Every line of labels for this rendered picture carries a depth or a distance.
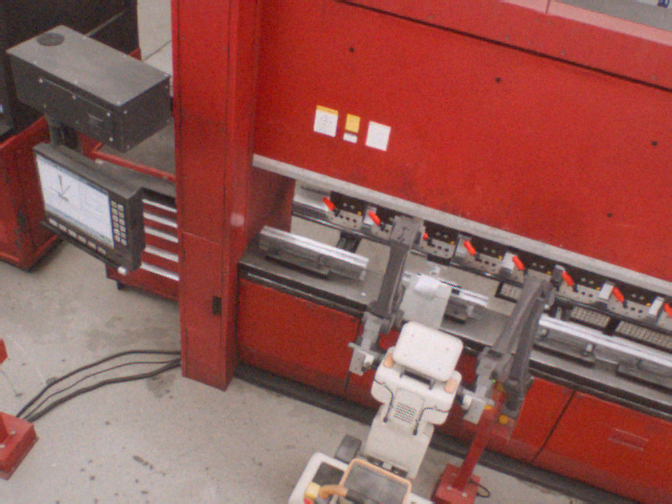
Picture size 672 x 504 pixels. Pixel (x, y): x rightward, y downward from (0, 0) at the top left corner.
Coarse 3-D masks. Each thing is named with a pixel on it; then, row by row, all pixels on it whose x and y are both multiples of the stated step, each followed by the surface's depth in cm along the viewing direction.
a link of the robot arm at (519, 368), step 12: (552, 288) 282; (540, 300) 283; (552, 300) 284; (540, 312) 285; (528, 324) 285; (528, 336) 285; (516, 348) 287; (528, 348) 285; (516, 360) 286; (528, 360) 288; (516, 372) 286; (504, 384) 289; (516, 384) 286
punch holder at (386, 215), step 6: (378, 204) 309; (378, 210) 311; (384, 210) 310; (390, 210) 309; (378, 216) 313; (384, 216) 312; (390, 216) 311; (408, 216) 308; (384, 222) 314; (390, 222) 313; (372, 228) 318; (378, 228) 317; (390, 228) 314; (378, 234) 319; (384, 234) 318
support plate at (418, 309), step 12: (408, 288) 325; (444, 288) 328; (408, 300) 320; (420, 300) 321; (432, 300) 321; (444, 300) 322; (408, 312) 315; (420, 312) 316; (432, 312) 317; (432, 324) 312
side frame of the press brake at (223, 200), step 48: (192, 0) 252; (240, 0) 248; (192, 48) 264; (240, 48) 262; (192, 96) 278; (240, 96) 278; (192, 144) 293; (240, 144) 295; (192, 192) 310; (240, 192) 314; (288, 192) 392; (192, 240) 328; (240, 240) 336; (192, 288) 349; (192, 336) 373
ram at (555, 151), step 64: (320, 0) 260; (320, 64) 276; (384, 64) 268; (448, 64) 260; (512, 64) 252; (576, 64) 247; (256, 128) 304; (448, 128) 276; (512, 128) 267; (576, 128) 259; (640, 128) 252; (384, 192) 304; (448, 192) 294; (512, 192) 284; (576, 192) 275; (640, 192) 267; (640, 256) 284
